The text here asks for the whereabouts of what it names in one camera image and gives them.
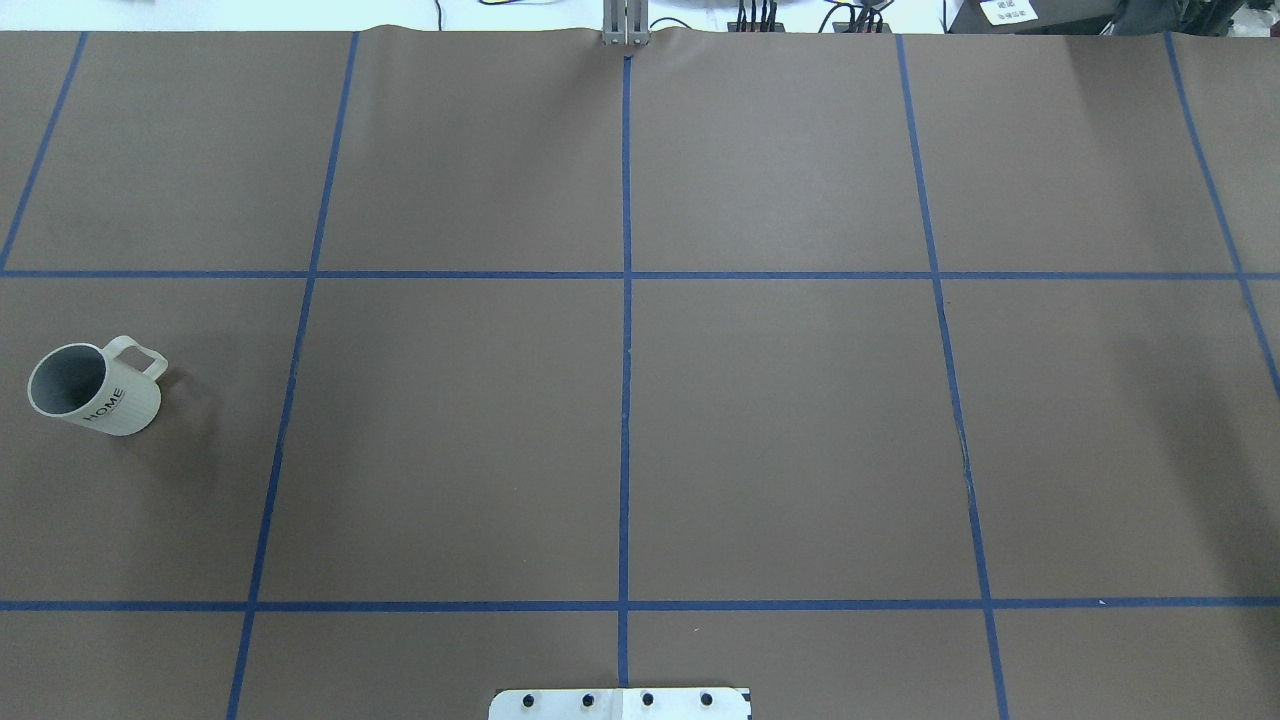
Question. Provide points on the white mug with HOME print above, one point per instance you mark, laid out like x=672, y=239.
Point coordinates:
x=113, y=389

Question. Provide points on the black box with label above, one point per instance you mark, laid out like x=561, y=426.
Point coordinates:
x=1031, y=17

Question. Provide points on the aluminium frame post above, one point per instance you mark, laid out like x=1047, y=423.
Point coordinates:
x=625, y=23

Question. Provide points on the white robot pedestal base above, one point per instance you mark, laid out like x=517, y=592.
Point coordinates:
x=623, y=703

